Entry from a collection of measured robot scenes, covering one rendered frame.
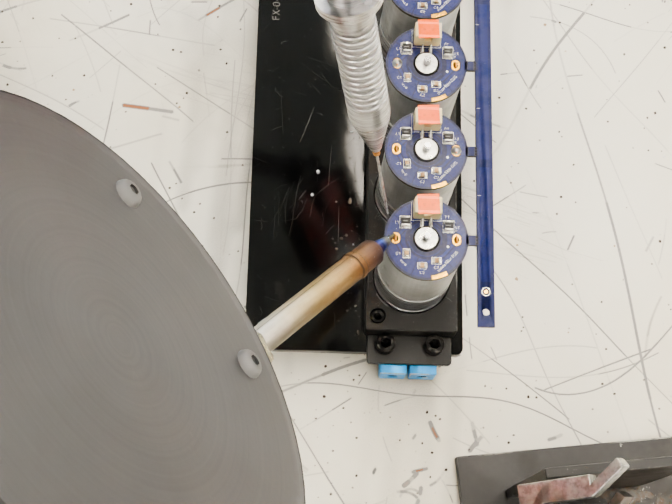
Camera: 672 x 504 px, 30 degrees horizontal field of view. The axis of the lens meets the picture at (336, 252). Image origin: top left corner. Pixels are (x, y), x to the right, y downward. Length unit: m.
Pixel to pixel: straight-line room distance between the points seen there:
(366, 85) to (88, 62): 0.17
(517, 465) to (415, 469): 0.03
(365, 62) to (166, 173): 0.15
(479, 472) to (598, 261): 0.09
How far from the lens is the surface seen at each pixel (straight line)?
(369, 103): 0.31
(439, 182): 0.38
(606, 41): 0.48
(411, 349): 0.41
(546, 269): 0.44
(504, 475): 0.42
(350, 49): 0.30
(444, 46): 0.39
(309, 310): 0.34
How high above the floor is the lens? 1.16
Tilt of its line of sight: 74 degrees down
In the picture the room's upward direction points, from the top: 9 degrees clockwise
